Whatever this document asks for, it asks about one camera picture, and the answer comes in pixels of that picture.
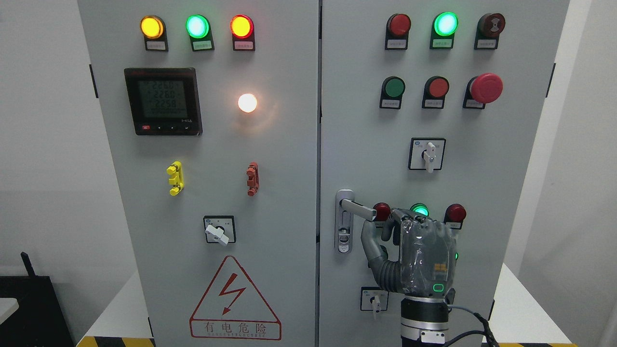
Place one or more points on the black box at left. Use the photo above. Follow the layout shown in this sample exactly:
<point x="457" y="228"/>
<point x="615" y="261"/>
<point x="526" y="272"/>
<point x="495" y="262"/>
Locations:
<point x="38" y="320"/>

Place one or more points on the red lit indicator lamp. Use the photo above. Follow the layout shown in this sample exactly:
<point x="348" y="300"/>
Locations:
<point x="243" y="33"/>

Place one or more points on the dark red lamp middle right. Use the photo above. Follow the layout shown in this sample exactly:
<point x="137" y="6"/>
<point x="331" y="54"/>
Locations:
<point x="454" y="216"/>

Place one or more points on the white lit indicator lamp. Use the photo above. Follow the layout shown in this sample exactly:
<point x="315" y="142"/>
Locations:
<point x="247" y="102"/>

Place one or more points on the dark red lamp top right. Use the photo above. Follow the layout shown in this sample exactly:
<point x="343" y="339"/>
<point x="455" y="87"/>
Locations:
<point x="397" y="32"/>

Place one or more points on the yellow indicator lamp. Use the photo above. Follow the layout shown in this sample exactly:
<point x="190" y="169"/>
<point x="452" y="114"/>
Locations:
<point x="154" y="32"/>

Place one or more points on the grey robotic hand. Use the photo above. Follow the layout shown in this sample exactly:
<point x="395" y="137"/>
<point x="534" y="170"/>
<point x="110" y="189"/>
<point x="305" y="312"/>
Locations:
<point x="427" y="256"/>

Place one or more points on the silver door handle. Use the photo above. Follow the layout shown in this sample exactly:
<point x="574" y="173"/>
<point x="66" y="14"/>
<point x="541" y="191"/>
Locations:
<point x="345" y="210"/>

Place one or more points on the green push button upper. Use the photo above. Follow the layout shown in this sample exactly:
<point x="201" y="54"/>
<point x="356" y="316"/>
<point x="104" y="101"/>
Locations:
<point x="391" y="93"/>

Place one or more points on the red black buzzer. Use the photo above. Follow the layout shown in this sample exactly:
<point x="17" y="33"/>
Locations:
<point x="489" y="28"/>

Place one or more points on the white rotary switch lower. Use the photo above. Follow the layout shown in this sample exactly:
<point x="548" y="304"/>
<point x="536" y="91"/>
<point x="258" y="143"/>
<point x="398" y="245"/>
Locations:
<point x="374" y="300"/>

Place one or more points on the green lamp middle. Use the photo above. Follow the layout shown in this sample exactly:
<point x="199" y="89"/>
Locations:
<point x="420" y="208"/>

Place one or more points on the green indicator lamp top left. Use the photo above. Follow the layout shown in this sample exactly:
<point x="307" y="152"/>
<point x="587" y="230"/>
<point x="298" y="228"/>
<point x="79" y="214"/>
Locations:
<point x="200" y="33"/>

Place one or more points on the dark red lamp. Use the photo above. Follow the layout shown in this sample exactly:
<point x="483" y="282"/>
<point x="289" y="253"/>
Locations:
<point x="397" y="32"/>
<point x="454" y="216"/>
<point x="382" y="214"/>

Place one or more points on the red triangle warning sticker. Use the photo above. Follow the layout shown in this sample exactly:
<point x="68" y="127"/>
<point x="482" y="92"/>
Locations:
<point x="233" y="308"/>

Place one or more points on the green lamp top right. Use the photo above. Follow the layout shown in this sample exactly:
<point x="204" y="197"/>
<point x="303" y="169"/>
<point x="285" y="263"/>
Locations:
<point x="443" y="31"/>

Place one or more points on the white rotary switch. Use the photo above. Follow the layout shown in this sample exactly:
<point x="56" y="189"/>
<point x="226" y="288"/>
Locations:
<point x="374" y="300"/>
<point x="426" y="154"/>

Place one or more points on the grey left cabinet door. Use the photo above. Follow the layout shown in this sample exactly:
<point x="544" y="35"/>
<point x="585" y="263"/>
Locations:
<point x="276" y="229"/>

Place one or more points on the grey right cabinet door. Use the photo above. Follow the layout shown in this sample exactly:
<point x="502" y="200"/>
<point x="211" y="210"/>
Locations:
<point x="366" y="148"/>

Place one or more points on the white rotary switch upper right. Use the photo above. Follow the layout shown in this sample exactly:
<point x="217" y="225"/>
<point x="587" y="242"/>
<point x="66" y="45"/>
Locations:
<point x="426" y="154"/>

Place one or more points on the dark red lamp middle left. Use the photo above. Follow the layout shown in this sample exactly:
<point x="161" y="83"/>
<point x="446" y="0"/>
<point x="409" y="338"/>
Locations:
<point x="382" y="214"/>

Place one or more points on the red push button upper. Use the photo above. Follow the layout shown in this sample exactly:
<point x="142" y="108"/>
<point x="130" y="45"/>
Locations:
<point x="435" y="90"/>

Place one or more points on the left door rotary selector switch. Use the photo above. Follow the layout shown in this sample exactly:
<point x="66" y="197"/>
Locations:
<point x="219" y="229"/>

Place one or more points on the grey cabinet door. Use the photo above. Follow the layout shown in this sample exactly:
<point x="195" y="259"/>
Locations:
<point x="276" y="229"/>
<point x="366" y="148"/>

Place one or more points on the black digital power meter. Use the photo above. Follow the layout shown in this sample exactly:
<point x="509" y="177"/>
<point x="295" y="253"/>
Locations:
<point x="164" y="101"/>

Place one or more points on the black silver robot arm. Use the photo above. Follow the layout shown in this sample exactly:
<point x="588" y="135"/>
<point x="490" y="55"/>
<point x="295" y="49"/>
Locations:
<point x="424" y="322"/>

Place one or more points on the red emergency stop button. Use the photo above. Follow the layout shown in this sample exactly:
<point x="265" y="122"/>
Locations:
<point x="481" y="90"/>

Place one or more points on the white platform base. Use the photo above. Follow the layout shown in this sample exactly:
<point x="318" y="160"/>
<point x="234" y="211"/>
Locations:
<point x="516" y="317"/>

